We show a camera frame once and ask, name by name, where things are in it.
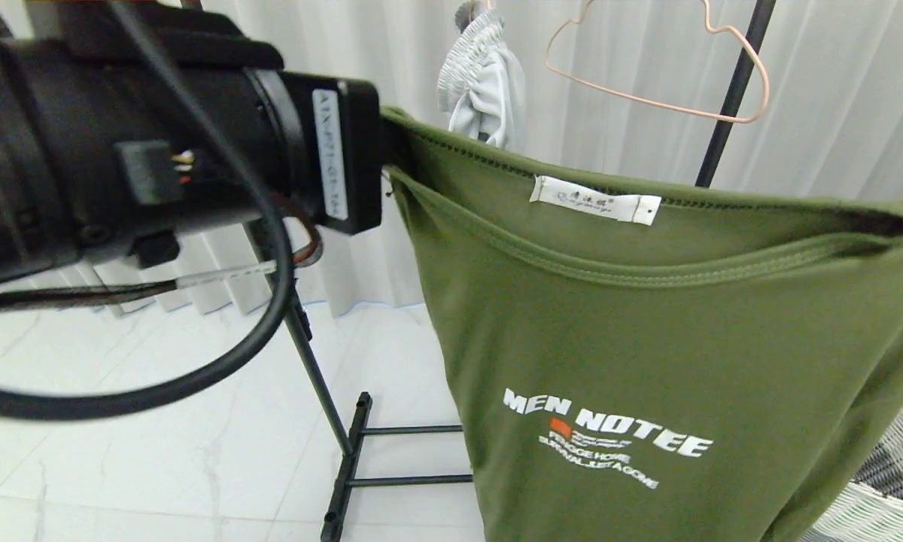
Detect pink clothes hanger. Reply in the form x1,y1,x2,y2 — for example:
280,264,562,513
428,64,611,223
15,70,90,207
546,0,770,125

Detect pale grey shorts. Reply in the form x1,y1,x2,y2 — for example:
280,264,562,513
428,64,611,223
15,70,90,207
436,0,528,150

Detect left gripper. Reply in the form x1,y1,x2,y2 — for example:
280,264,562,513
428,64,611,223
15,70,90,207
0,38,383,264

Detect green garment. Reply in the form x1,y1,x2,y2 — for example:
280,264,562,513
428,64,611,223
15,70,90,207
380,105,903,542

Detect white laundry basket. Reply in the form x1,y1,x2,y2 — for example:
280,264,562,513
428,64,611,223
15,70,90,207
798,388,903,542

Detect black clothes rack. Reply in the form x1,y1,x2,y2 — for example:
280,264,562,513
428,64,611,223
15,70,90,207
245,0,777,542

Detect white curtain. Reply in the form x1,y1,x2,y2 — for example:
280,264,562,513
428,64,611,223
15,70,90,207
0,0,903,317

